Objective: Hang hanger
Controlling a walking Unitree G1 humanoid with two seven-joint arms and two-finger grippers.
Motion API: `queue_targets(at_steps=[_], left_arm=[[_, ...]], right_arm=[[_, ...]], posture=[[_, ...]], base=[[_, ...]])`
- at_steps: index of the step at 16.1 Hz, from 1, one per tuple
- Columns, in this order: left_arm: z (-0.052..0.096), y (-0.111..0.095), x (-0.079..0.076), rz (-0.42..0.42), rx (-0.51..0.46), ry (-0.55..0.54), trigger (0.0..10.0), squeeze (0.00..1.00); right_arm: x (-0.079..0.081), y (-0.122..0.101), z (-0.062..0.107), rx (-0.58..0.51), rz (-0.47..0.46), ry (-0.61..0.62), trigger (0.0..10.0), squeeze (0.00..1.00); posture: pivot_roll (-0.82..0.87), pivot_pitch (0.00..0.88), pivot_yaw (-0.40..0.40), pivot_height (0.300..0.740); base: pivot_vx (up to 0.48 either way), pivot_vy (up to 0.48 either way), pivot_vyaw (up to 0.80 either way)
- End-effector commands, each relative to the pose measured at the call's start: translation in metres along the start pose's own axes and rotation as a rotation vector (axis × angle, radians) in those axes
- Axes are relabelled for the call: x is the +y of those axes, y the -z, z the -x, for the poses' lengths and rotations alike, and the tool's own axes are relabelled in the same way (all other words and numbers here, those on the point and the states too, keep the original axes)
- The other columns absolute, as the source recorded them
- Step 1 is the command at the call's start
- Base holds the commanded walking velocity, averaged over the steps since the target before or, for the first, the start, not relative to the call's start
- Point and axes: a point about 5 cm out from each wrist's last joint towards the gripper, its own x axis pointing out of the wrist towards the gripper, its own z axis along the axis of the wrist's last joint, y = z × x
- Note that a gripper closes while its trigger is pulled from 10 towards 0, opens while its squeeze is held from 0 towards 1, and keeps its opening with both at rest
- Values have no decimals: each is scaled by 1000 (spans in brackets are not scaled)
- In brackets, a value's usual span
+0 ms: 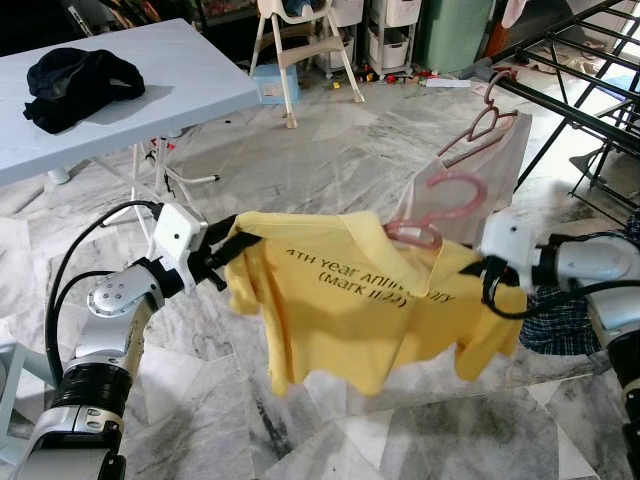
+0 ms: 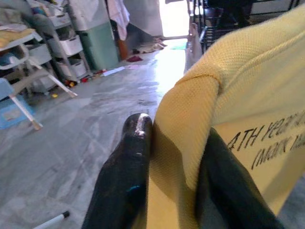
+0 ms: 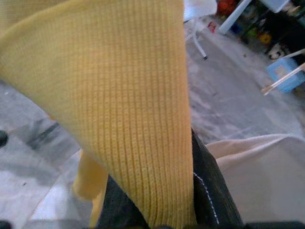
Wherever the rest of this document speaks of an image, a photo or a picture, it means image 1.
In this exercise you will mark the cream white shirt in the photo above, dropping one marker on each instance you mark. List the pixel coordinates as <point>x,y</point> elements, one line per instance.
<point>490,180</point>

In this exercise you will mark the green cabinet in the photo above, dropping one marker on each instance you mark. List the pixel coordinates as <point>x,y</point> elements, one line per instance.
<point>450,35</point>

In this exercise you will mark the blue plaid shirt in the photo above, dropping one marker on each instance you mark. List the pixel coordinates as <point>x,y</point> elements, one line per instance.
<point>560,325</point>

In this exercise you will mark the red cloth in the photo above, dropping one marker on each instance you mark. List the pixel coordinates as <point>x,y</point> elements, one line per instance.
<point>506,74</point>

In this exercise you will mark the black metal drying rack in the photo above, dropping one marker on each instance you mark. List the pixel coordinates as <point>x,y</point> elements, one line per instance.
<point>565,110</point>

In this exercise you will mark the white plastic drawer unit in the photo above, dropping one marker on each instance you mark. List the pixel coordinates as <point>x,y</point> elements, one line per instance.
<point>390,45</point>

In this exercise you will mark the pink plastic hanger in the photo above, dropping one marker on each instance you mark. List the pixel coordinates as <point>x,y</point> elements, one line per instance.
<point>478,200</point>

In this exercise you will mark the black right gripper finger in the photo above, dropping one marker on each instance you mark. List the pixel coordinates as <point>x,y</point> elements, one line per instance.
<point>468,272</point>

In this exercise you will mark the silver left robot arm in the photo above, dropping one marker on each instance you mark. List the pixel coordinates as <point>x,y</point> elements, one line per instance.
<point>105,300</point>

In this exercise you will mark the yellow printed t-shirt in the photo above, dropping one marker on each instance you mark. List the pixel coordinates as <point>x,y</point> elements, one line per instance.
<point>350,330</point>

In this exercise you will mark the dusky brown clothes hanger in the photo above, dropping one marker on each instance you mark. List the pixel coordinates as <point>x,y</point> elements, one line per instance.
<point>480,135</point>

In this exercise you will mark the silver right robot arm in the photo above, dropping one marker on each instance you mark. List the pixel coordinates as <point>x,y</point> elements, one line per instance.
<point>590,260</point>

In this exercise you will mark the white paper strip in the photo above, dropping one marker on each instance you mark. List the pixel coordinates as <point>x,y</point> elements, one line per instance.
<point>450,82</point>

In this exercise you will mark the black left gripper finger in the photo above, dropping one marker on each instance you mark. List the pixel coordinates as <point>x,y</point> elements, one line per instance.
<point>225,226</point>
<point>242,247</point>

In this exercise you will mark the light blue folding table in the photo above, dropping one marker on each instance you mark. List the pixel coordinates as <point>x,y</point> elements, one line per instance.
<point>170,90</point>

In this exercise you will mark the black crumpled garment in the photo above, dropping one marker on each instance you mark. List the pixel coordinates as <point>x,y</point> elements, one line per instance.
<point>80,90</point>

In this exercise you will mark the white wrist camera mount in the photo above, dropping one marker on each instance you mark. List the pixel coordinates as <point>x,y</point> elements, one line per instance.
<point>512,245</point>
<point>178,240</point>

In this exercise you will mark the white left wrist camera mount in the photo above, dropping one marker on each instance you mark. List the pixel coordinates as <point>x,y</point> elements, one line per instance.
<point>178,240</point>

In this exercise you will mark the white baby high chair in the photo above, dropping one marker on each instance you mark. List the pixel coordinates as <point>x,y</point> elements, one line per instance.
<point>300,50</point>

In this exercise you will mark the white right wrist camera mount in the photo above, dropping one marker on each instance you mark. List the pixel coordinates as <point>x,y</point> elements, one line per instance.
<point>512,245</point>

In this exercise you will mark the grey plastic chair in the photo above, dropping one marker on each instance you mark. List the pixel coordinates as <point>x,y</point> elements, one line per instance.
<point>25,365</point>

